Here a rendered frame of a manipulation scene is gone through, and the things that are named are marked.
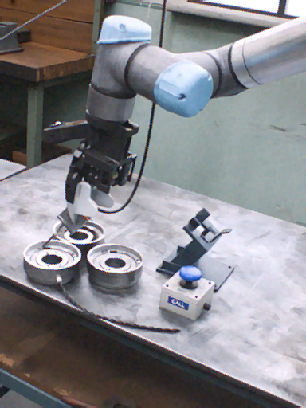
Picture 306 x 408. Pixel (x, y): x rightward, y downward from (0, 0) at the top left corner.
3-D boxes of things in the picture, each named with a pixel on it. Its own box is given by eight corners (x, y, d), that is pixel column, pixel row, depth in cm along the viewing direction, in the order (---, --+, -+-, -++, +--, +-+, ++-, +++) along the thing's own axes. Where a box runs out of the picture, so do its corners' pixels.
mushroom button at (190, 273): (171, 295, 101) (175, 270, 99) (182, 284, 104) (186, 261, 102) (192, 303, 99) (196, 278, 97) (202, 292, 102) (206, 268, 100)
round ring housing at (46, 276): (18, 260, 110) (18, 242, 108) (71, 256, 114) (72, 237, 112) (29, 291, 101) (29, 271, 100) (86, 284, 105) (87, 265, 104)
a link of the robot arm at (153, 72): (235, 65, 84) (178, 40, 89) (188, 72, 76) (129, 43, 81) (220, 115, 88) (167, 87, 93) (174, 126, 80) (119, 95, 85)
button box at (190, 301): (158, 307, 101) (161, 284, 99) (177, 290, 107) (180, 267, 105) (200, 324, 98) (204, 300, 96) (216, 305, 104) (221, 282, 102)
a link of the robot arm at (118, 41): (131, 31, 80) (92, 12, 84) (116, 103, 86) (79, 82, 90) (167, 29, 86) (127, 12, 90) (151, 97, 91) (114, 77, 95)
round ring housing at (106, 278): (145, 292, 105) (147, 272, 104) (88, 291, 103) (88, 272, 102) (138, 262, 115) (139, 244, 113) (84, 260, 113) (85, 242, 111)
